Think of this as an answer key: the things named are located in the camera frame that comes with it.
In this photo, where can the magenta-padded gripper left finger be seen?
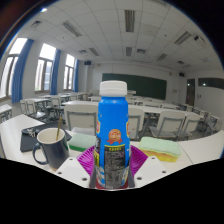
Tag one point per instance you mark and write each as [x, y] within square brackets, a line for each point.
[75, 168]

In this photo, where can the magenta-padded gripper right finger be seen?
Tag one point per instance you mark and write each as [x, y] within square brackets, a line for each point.
[146, 168]

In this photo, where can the blue drink bottle white cap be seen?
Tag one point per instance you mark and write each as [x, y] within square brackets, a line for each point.
[112, 133]

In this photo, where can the yellow sponge with green pad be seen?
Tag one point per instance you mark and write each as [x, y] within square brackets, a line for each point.
[160, 150]

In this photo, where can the dark blue mug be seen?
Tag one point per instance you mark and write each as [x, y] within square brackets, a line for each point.
[55, 151]

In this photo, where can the wooden stir stick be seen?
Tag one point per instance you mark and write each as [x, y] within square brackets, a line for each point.
[59, 128]

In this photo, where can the group of classroom chairs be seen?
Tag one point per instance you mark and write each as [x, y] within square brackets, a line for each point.
[80, 116]

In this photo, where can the black mat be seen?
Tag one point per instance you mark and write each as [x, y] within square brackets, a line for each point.
[28, 143]

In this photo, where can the group of white classroom desks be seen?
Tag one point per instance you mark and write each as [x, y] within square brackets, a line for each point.
[156, 109]

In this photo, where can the green blackboard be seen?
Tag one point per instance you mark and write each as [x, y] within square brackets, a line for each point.
[146, 86]

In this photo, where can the dark brown door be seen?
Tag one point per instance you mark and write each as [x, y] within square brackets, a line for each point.
[190, 92]

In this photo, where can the narrow blue curtain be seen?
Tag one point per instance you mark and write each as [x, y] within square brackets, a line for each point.
[76, 76]

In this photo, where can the medium blue curtain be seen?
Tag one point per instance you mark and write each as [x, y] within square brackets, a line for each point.
[55, 71]

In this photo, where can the dark transom window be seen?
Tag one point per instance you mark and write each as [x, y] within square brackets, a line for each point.
[211, 83]

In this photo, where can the wide blue curtain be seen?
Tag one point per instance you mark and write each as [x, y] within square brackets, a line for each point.
[20, 71]

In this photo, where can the group of ceiling lights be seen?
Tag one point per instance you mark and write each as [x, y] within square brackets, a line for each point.
[129, 20]

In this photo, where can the black wall speaker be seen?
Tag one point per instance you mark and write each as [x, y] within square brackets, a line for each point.
[181, 74]
[87, 62]

